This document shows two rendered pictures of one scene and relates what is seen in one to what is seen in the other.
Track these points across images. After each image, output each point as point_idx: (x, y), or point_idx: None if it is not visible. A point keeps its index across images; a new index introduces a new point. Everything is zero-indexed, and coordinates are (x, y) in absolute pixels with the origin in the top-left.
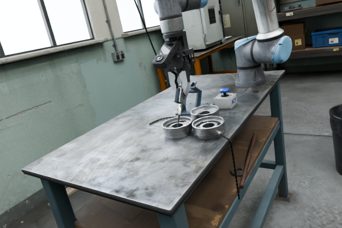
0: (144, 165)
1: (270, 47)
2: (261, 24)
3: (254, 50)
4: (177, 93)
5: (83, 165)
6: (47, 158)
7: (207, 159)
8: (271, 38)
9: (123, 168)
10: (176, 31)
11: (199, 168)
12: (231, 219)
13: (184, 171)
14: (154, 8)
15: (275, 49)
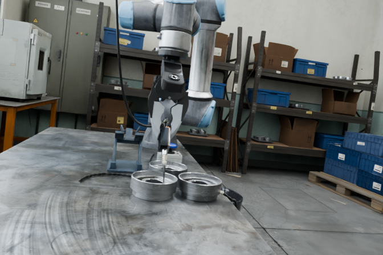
0: (166, 237)
1: (202, 107)
2: (198, 81)
3: None
4: (164, 133)
5: (27, 250)
6: None
7: (245, 223)
8: (205, 99)
9: (137, 245)
10: (185, 51)
11: (253, 234)
12: None
13: (240, 238)
14: (122, 12)
15: (207, 111)
